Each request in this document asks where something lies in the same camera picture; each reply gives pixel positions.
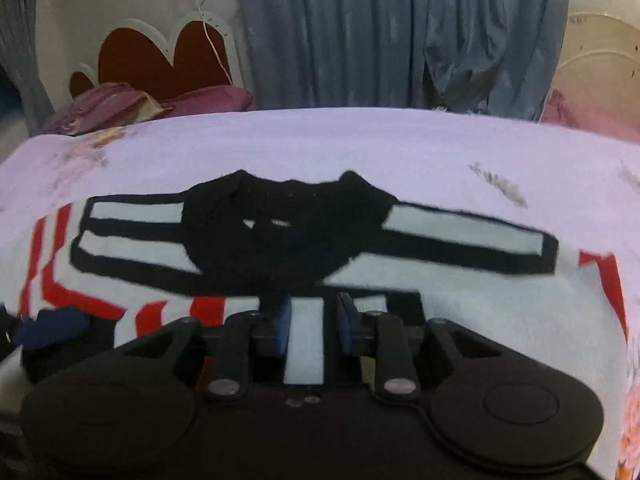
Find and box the light pink pillow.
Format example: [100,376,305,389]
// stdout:
[540,89,640,143]

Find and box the red headboard with white frame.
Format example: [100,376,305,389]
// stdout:
[69,10,246,101]

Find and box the white hanging cord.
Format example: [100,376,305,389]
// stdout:
[170,0,236,86]

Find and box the blue-grey curtain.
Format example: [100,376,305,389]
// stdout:
[235,0,571,121]
[0,0,56,133]

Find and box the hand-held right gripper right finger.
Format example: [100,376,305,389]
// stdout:
[336,292,501,403]

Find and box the floral lilac bedsheet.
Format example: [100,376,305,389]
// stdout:
[0,107,640,480]

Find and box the cream round headboard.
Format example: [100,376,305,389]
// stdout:
[552,10,640,126]

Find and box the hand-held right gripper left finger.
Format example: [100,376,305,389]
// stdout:
[122,299,296,403]

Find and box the striped knit sweater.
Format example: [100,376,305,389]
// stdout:
[17,170,631,386]

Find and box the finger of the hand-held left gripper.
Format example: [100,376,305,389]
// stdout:
[12,305,118,386]

